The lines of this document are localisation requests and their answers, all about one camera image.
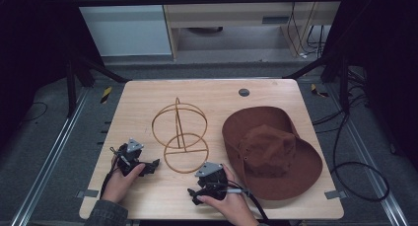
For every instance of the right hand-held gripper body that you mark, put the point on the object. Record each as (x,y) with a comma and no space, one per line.
(212,181)

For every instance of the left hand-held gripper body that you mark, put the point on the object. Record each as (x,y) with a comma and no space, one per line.
(127,157)

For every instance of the brown wide-brimmed hat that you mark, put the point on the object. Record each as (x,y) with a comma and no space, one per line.
(272,153)

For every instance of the person's left hand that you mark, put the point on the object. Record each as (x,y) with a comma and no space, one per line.
(118,186)

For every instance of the person's right hand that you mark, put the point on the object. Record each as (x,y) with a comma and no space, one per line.
(235,206)

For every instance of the grey tape strip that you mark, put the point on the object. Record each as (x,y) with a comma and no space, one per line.
(335,194)
(88,193)

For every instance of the yellow black hazard tape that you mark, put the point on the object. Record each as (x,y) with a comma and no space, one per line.
(105,94)
(318,91)

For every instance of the black metal stand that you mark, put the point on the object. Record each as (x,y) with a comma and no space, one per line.
(344,88)
(70,88)

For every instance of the grey round table grommet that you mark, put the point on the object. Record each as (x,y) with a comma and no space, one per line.
(243,92)

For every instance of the white cabinet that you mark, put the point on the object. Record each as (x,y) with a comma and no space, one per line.
(126,32)

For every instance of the dark curtain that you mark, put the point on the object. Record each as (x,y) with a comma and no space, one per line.
(29,55)
(387,55)

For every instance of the light wooden desk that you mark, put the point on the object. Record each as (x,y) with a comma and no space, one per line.
(230,15)

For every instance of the aluminium floor rail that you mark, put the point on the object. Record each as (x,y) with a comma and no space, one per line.
(49,157)
(371,160)

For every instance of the black horizontal frame bar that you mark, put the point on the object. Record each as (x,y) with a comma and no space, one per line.
(197,0)

